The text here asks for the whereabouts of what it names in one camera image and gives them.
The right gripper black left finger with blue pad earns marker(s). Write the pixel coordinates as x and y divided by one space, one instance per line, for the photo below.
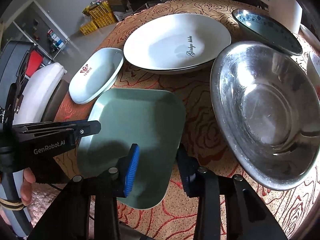
67 217

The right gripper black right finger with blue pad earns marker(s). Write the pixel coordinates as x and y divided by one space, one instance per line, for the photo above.
247 216

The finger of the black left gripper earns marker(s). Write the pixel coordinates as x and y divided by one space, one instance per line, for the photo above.
80 128

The small white oval dish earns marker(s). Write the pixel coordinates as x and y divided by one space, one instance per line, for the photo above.
97 75

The green square plate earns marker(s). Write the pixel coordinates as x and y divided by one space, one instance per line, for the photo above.
152 119

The large steel bowl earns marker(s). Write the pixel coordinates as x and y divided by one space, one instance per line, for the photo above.
268 112

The large white round plate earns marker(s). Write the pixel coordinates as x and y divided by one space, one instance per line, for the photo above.
177 43

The small white bowl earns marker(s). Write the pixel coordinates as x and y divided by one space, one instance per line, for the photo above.
313 69

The blue patterned ceramic bowl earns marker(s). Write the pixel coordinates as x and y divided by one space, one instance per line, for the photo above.
264 29

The person's left hand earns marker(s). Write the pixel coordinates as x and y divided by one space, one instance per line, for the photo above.
26 187

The white chair cushion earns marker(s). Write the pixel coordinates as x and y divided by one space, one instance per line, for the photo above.
37 93

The red folding chair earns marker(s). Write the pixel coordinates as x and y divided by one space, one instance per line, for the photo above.
34 63

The yellow plastic crates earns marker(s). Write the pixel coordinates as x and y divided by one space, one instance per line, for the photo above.
100 15

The white shelf unit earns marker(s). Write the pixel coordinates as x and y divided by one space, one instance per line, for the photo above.
32 23

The white electric kettle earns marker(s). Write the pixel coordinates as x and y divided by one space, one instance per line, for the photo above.
286 12

